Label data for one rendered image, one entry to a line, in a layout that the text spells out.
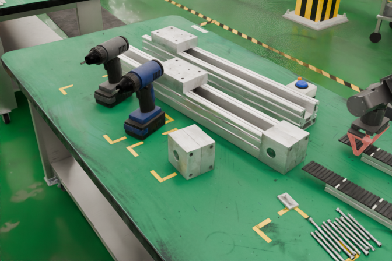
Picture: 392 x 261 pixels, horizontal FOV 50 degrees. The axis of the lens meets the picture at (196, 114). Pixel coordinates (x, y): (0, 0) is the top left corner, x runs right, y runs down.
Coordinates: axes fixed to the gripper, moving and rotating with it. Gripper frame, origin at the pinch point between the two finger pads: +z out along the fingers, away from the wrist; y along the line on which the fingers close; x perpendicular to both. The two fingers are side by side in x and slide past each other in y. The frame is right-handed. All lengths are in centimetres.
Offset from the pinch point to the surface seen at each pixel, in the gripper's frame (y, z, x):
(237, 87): 4.2, -2.8, -45.2
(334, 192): 20.8, 2.2, 3.4
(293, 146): 21.4, -5.2, -10.3
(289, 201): 31.6, 2.7, -2.8
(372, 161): 1.2, 2.1, 4.0
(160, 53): 4, -1, -87
